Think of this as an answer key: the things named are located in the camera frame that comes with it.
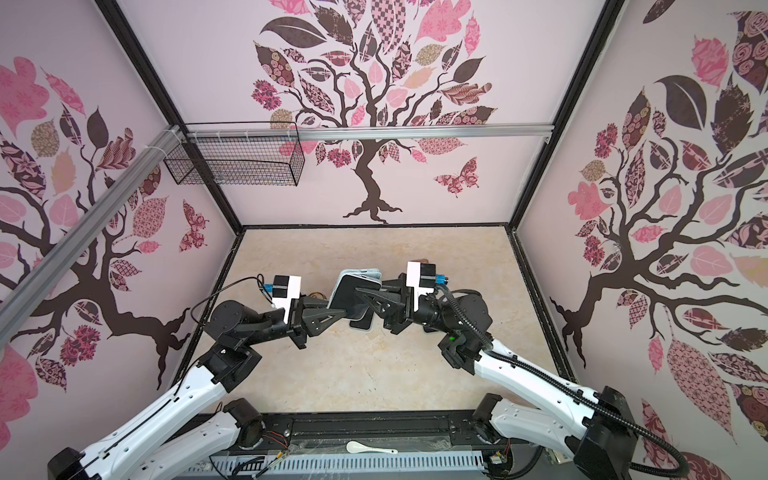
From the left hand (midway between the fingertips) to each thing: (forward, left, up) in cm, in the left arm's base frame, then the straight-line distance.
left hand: (346, 313), depth 57 cm
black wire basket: (+80, +55, -18) cm, 99 cm away
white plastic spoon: (-19, -1, -33) cm, 38 cm away
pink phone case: (+40, -21, -35) cm, 57 cm away
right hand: (-1, -4, +9) cm, 10 cm away
